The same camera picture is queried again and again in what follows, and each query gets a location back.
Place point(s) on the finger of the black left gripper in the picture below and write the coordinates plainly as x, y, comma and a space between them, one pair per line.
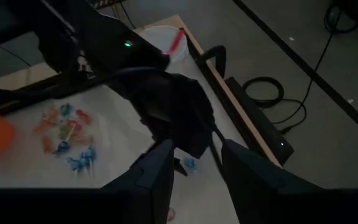
180, 166

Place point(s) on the blue lollipop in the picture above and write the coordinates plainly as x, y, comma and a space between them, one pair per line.
75, 162
62, 147
190, 163
89, 154

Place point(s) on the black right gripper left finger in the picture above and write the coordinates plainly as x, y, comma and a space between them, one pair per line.
154, 183

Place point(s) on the teal gummy in clear wrapper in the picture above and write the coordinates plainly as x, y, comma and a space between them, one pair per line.
65, 109

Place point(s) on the pink lollipop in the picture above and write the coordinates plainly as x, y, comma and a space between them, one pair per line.
170, 214

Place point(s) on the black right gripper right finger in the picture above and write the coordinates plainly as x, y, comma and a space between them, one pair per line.
250, 186

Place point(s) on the black bar device with LED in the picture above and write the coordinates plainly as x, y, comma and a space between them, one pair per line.
259, 121

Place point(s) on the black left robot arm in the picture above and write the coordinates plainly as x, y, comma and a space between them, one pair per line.
104, 40

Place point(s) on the red gummy in clear wrapper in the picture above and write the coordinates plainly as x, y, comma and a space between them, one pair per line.
83, 116
74, 126

